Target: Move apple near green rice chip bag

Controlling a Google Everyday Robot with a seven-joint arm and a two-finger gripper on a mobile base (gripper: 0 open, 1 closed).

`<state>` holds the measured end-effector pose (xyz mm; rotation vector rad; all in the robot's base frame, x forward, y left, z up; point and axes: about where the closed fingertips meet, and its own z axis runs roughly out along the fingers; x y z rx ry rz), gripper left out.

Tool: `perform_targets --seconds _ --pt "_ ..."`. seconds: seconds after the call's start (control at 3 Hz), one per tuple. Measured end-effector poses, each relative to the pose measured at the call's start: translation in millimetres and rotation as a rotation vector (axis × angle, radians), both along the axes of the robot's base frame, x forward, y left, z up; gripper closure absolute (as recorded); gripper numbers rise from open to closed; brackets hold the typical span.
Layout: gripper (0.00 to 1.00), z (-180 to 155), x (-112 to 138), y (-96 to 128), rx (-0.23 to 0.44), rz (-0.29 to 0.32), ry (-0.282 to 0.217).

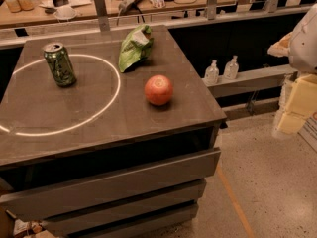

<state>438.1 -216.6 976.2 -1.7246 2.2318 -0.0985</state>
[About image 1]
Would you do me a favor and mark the grey drawer cabinet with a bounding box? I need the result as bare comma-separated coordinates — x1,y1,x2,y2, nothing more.
0,26,225,238

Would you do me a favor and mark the green soda can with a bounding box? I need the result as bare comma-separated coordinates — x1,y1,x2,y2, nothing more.
43,42,76,87

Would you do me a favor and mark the green rice chip bag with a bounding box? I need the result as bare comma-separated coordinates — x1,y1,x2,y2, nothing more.
118,24,154,72

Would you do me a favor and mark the grey power strip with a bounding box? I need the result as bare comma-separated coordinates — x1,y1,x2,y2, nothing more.
118,0,141,14

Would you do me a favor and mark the clear sanitizer bottle left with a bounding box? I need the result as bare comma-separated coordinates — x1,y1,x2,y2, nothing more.
204,59,219,84

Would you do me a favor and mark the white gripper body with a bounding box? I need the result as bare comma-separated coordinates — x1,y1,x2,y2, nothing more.
288,4,317,73

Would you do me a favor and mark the white bowl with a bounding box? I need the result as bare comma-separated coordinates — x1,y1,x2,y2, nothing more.
53,6,77,21

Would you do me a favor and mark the red apple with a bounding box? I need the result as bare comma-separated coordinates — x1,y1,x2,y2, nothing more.
144,75,173,106

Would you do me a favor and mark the clear sanitizer bottle right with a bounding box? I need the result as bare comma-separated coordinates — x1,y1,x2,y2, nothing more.
224,55,239,79

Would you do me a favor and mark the clear sanitizer bottle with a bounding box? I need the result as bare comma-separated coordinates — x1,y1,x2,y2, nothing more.
204,59,219,84
224,55,239,79

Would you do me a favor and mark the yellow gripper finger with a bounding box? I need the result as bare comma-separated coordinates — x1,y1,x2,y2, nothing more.
272,74,317,139
267,33,292,58

